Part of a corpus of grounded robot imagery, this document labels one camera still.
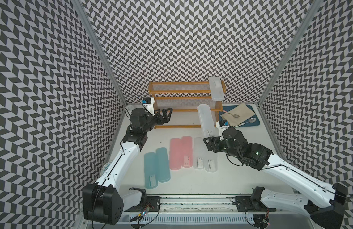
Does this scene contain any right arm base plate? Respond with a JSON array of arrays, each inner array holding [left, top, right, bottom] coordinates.
[[233, 196, 277, 212]]

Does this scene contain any teal rectangular tray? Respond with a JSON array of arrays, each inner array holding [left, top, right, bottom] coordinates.
[[223, 105, 261, 127]]

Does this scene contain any metal spoon pink handle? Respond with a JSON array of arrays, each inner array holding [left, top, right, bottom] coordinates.
[[223, 110, 240, 118]]

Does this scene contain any beige folded cloth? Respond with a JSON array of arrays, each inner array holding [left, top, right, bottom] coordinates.
[[220, 103, 254, 126]]

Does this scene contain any teal pencil case right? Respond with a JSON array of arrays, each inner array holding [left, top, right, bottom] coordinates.
[[156, 148, 171, 183]]

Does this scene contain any pink pencil case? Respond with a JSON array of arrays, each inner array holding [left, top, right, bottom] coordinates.
[[181, 136, 193, 168], [169, 138, 182, 170]]

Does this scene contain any aluminium front rail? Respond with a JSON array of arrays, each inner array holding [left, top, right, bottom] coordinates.
[[79, 194, 320, 215]]

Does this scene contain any orange wooden three-tier shelf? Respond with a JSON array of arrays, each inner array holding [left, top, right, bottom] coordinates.
[[148, 80, 226, 121]]

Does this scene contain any metal spoon white handle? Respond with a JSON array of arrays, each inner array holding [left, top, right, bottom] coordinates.
[[235, 117, 256, 127]]

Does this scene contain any teal pencil case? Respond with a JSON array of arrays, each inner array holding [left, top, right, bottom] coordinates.
[[156, 148, 171, 183], [144, 152, 158, 189]]

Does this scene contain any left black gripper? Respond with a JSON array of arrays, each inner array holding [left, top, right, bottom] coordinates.
[[142, 107, 172, 133]]

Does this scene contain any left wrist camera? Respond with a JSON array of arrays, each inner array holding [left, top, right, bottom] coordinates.
[[142, 97, 155, 115]]

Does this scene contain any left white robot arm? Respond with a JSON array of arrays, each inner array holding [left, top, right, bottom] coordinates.
[[82, 108, 173, 225]]

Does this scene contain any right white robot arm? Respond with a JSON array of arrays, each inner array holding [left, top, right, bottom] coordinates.
[[203, 127, 347, 229]]

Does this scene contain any clear pencil case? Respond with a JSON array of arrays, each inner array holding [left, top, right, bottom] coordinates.
[[193, 137, 206, 170], [204, 150, 218, 173], [197, 104, 218, 138], [209, 77, 225, 102]]

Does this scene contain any teal pencil case left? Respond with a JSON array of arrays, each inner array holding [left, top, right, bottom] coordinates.
[[144, 152, 158, 189]]

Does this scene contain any pink pencil case left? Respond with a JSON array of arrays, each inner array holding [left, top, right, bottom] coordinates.
[[169, 138, 182, 170]]

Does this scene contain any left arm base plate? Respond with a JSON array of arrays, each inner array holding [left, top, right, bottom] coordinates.
[[126, 196, 161, 212]]

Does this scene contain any pink pencil case right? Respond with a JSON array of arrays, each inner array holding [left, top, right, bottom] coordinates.
[[181, 136, 193, 168]]

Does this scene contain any round patterned plate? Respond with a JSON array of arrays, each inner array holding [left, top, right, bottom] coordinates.
[[101, 161, 112, 175]]

